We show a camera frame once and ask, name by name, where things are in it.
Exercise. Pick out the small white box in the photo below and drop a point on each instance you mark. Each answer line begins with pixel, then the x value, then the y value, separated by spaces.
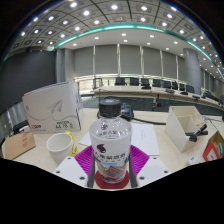
pixel 193 161

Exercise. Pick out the red-edged cardboard box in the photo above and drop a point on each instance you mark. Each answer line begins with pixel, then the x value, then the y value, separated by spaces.
pixel 213 148

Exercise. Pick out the white copy paper carton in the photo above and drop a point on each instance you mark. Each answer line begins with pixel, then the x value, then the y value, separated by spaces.
pixel 50 110

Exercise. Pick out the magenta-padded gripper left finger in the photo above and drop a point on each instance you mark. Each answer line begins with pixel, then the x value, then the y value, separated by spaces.
pixel 70 168

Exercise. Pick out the clear plastic drink bottle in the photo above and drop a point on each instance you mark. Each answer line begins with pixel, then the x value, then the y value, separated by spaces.
pixel 110 140

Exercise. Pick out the black desk phone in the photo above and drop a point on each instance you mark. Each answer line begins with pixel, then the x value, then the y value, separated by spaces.
pixel 127 113

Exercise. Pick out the white printed paper sheet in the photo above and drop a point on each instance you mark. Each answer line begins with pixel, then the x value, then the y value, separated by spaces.
pixel 145 138

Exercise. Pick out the yellow tape roll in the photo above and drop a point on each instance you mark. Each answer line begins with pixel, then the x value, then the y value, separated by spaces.
pixel 74 148

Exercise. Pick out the black office chairs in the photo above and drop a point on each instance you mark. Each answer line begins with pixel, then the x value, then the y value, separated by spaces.
pixel 146 82

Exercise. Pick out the long curved conference table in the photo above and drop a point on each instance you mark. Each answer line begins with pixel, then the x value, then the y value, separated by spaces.
pixel 150 95

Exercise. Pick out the white desk organizer box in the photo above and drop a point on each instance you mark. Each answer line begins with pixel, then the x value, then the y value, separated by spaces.
pixel 178 130

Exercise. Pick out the white ceramic cup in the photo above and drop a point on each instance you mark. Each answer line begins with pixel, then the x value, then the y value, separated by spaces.
pixel 58 148

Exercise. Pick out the recessed ceiling lights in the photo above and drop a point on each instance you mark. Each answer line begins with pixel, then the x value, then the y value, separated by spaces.
pixel 113 16

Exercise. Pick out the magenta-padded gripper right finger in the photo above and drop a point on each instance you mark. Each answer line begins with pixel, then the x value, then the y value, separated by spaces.
pixel 151 168

